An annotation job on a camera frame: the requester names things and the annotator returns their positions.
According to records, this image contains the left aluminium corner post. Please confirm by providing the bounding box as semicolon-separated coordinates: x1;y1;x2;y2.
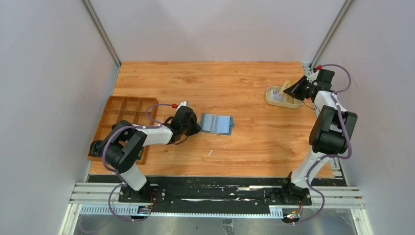
80;0;122;69

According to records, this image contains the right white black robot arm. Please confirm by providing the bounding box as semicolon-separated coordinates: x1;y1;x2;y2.
281;66;358;201

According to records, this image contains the right aluminium corner post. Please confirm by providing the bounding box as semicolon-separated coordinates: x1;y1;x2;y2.
309;0;354;68

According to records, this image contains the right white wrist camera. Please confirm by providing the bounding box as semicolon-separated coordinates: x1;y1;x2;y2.
307;70;319;83

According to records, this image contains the cream oval plastic tray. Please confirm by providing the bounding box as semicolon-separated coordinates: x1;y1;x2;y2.
265;86;302;109

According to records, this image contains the black coiled cable bundle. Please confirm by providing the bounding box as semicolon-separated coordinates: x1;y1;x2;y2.
90;140;103;158

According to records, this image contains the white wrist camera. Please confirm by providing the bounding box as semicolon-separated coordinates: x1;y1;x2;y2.
176;101;188;109
307;70;319;83

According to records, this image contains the blue card holder wallet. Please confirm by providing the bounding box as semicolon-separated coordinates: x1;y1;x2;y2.
200;113;234;136

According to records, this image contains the card lying in tray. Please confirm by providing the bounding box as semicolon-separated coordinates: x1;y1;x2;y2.
269;91;294;104

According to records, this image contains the gold VIP card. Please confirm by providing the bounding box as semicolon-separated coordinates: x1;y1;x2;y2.
278;80;295;95

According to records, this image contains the aluminium corner post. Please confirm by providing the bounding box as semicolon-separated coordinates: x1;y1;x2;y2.
309;0;354;68
80;0;122;69

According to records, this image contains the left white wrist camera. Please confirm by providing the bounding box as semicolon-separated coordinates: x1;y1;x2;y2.
176;101;188;109

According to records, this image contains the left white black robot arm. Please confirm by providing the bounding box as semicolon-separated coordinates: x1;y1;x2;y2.
94;104;201;192

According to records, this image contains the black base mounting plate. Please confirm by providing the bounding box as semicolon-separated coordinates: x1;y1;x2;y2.
87;175;347;215

